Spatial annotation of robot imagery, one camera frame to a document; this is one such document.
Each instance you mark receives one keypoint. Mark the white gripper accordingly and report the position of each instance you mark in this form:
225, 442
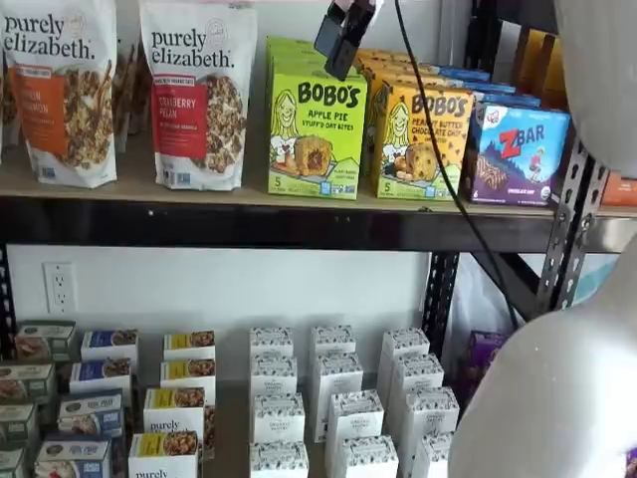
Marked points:
338, 2

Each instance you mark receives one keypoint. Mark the green Bobo's apple pie box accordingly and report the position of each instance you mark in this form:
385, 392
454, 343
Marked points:
298, 59
293, 44
318, 149

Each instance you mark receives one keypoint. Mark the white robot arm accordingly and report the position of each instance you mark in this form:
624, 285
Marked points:
547, 398

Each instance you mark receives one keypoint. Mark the yellow Bobo's peanut butter box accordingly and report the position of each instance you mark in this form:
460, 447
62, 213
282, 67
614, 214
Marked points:
408, 169
388, 74
383, 55

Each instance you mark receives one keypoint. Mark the blue Zbar box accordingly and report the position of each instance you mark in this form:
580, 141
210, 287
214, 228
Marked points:
463, 73
512, 99
492, 88
522, 149

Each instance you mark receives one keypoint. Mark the brown orange box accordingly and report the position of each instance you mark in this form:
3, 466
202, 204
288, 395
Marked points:
527, 55
552, 74

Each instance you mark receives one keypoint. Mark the black metal shelf rack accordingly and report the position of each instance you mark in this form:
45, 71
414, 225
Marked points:
249, 224

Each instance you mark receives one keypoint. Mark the wooden shelf board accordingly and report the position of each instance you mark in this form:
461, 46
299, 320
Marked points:
134, 179

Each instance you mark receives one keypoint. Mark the white floral print box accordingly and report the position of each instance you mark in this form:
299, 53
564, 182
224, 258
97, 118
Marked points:
274, 373
278, 415
368, 458
354, 418
405, 343
417, 378
338, 383
278, 460
433, 455
332, 341
271, 341
430, 413

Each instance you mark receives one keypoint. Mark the yellow white granola box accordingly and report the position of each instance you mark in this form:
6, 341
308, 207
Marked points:
164, 455
188, 373
174, 410
189, 343

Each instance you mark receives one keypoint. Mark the blue oatmeal box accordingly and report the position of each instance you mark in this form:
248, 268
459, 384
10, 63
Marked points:
92, 413
72, 458
99, 376
109, 343

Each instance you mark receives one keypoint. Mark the green oatmeal box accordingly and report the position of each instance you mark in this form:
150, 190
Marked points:
17, 423
10, 463
25, 381
45, 338

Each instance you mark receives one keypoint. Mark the granola bag red label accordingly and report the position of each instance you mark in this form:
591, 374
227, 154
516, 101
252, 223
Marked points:
199, 124

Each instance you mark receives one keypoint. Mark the white granola bag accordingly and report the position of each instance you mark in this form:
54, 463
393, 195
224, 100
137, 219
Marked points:
127, 89

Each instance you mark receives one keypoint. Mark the white plastic bag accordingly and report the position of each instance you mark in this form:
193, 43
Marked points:
473, 294

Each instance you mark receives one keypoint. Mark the granola bag orange label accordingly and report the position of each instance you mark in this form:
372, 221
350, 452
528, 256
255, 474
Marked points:
60, 124

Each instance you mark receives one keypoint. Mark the white teal striped package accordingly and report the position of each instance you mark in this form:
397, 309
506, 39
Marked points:
592, 279

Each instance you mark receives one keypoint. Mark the white patterned small boxes group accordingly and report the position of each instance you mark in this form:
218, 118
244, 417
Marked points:
233, 398

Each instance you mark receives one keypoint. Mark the purple package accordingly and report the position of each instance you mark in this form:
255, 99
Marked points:
632, 463

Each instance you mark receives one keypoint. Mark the white wall outlet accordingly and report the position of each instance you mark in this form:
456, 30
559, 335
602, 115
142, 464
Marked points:
60, 287

